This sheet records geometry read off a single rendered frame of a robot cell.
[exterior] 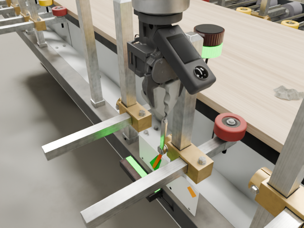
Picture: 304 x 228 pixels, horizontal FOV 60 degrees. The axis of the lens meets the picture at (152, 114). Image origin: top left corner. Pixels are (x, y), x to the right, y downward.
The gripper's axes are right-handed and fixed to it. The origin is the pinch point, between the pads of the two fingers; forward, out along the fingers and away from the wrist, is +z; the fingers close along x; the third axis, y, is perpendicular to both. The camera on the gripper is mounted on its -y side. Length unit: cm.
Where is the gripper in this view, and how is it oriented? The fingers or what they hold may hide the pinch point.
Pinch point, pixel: (164, 116)
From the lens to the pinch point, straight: 52.2
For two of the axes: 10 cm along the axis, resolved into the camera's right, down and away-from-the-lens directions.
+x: -8.1, 3.5, -4.6
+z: 0.0, 7.9, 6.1
